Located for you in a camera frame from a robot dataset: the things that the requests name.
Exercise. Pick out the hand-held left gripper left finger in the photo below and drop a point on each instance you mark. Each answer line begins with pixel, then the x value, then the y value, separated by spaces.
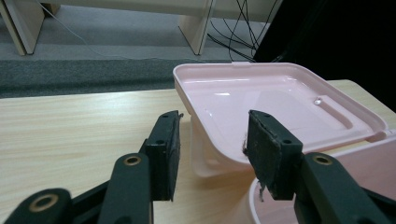
pixel 162 155

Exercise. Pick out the black curtain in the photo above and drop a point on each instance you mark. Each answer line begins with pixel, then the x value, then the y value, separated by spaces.
pixel 336 40

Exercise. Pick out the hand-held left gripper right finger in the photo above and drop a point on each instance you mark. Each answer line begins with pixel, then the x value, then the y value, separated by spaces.
pixel 277 158

